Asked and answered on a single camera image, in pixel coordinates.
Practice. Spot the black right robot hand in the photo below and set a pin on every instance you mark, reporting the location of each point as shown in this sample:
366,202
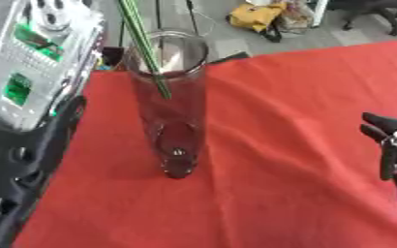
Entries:
395,142

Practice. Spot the green flower stem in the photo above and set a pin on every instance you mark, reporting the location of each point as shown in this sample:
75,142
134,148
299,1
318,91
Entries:
146,48

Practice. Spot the black tripod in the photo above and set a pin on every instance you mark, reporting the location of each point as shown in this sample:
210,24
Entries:
159,16

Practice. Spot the clear glass vase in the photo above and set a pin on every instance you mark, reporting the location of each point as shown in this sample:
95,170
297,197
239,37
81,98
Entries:
171,106

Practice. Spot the black chair base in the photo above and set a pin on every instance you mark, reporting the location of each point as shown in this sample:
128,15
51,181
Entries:
371,13

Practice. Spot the yellow bag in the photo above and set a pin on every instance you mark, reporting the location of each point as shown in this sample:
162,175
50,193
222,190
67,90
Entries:
254,16

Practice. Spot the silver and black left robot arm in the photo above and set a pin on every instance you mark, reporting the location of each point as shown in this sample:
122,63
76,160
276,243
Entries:
32,68

